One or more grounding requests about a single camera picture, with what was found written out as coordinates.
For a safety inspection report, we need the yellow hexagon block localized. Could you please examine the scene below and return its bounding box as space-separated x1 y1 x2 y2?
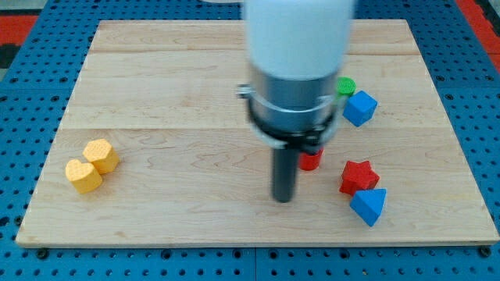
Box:
83 139 120 174

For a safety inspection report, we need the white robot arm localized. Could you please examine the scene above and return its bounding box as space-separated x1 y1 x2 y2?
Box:
237 0 356 203

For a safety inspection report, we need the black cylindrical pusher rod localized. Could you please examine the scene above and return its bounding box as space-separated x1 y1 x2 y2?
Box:
271 149 299 203

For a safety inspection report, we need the wooden board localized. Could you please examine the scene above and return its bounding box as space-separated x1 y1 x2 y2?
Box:
16 20 499 248

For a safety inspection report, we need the red cylinder block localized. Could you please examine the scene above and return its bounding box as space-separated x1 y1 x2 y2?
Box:
298 148 323 171

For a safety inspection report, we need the blue cube block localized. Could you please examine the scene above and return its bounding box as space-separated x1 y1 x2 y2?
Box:
343 91 378 127

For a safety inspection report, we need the yellow heart block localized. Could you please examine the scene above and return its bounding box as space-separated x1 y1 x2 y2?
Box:
65 159 103 194

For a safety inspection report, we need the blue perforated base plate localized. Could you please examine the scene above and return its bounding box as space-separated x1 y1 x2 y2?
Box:
1 0 499 280

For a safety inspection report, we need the green circle block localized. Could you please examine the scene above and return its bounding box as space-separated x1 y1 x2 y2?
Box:
337 76 356 97

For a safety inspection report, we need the blue triangle block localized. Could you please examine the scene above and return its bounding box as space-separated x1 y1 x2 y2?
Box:
350 188 387 227

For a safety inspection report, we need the red star block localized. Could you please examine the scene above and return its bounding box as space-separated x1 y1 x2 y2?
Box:
339 161 380 196

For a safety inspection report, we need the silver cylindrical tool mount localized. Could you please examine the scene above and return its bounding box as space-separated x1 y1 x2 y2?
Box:
237 64 338 155

